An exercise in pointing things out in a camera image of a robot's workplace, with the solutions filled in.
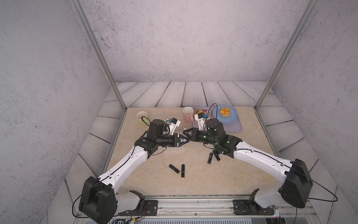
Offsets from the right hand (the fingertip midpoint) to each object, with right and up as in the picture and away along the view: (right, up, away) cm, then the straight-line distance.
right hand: (183, 133), depth 72 cm
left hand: (+3, -5, 0) cm, 6 cm away
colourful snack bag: (+20, +11, +42) cm, 48 cm away
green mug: (-33, +10, +32) cm, 47 cm away
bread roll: (+34, +12, +42) cm, 55 cm away
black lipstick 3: (+22, -17, +19) cm, 33 cm away
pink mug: (+3, +12, +34) cm, 37 cm away
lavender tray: (+6, +4, -4) cm, 8 cm away
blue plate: (+39, +8, +41) cm, 57 cm away
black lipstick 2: (+17, -18, +19) cm, 31 cm away
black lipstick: (-6, -24, +14) cm, 28 cm away
